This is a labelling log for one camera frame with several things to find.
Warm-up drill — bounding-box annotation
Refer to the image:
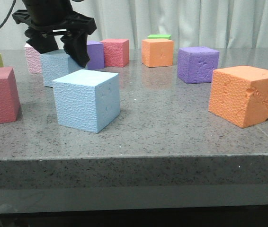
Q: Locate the small orange foam cube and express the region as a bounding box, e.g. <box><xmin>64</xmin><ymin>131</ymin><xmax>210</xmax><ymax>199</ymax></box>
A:
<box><xmin>141</xmin><ymin>38</ymin><xmax>174</xmax><ymax>68</ymax></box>

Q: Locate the light blue foam cube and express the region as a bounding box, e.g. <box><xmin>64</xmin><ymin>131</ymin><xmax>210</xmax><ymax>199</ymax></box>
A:
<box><xmin>53</xmin><ymin>70</ymin><xmax>120</xmax><ymax>133</ymax></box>
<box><xmin>40</xmin><ymin>49</ymin><xmax>83</xmax><ymax>87</ymax></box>

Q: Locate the green foam cube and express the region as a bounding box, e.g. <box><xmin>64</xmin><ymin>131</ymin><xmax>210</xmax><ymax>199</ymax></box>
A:
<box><xmin>147</xmin><ymin>34</ymin><xmax>171</xmax><ymax>40</ymax></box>

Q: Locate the large orange foam cube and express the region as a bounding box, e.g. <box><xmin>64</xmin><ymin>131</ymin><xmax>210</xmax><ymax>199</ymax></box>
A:
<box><xmin>208</xmin><ymin>66</ymin><xmax>268</xmax><ymax>128</ymax></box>

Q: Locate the pink foam cube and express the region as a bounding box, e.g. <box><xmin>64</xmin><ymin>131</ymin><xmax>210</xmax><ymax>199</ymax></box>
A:
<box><xmin>25</xmin><ymin>44</ymin><xmax>42</xmax><ymax>74</ymax></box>

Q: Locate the dark red foam cube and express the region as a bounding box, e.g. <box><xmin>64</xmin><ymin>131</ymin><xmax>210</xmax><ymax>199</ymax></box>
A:
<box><xmin>101</xmin><ymin>39</ymin><xmax>129</xmax><ymax>67</ymax></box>

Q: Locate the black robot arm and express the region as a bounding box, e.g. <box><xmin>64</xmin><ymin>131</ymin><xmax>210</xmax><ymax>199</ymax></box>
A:
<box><xmin>12</xmin><ymin>0</ymin><xmax>97</xmax><ymax>67</ymax></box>

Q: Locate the purple foam cube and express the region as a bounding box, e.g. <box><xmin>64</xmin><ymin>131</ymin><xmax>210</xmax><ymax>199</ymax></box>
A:
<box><xmin>177</xmin><ymin>46</ymin><xmax>220</xmax><ymax>84</ymax></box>
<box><xmin>86</xmin><ymin>41</ymin><xmax>105</xmax><ymax>70</ymax></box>

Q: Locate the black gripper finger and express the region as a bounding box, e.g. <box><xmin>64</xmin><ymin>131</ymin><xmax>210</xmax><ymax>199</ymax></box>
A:
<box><xmin>25</xmin><ymin>28</ymin><xmax>59</xmax><ymax>54</ymax></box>
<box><xmin>61</xmin><ymin>30</ymin><xmax>89</xmax><ymax>68</ymax></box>

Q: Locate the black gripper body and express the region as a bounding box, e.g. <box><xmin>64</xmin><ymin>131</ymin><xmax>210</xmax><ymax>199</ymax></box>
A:
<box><xmin>12</xmin><ymin>9</ymin><xmax>97</xmax><ymax>38</ymax></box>

